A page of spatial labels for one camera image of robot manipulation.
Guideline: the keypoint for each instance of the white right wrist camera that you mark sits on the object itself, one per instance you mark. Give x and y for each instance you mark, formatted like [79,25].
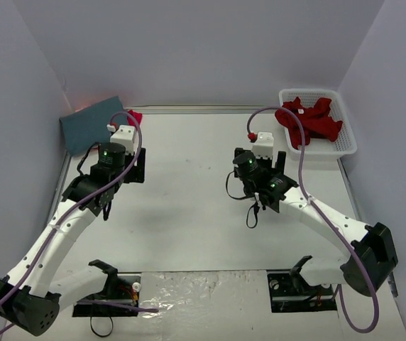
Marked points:
[262,144]

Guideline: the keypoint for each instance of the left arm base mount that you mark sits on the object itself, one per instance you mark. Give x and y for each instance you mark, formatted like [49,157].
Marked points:
[123,293]

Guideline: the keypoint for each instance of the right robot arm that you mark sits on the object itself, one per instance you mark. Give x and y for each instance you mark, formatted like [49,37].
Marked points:
[368,252]

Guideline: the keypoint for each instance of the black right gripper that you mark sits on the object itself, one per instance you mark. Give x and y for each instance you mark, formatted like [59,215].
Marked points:
[281,160]

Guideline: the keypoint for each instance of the aluminium table edge rail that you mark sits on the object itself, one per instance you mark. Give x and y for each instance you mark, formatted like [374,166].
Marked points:
[351,194]

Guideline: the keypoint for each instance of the folded magenta t shirt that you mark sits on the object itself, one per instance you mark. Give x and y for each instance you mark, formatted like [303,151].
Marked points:
[134,117]

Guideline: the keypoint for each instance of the white perforated plastic basket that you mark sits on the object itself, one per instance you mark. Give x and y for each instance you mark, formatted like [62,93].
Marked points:
[323,149]

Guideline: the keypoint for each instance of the teal blue t shirt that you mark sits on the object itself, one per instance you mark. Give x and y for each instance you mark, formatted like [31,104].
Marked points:
[88,125]

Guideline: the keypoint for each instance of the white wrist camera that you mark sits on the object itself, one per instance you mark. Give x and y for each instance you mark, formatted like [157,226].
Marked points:
[124,135]
[262,144]

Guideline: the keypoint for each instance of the crumpled dark red t shirt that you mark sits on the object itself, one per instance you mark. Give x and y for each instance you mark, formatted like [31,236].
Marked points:
[316,122]

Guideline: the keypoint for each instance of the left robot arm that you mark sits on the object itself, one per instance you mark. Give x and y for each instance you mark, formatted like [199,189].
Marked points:
[30,297]

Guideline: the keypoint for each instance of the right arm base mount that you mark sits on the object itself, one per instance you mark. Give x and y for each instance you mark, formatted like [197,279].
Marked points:
[293,295]

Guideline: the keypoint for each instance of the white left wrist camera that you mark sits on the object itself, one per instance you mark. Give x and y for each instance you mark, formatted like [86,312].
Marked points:
[124,135]

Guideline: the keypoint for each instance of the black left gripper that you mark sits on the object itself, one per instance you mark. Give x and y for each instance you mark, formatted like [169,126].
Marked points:
[138,168]

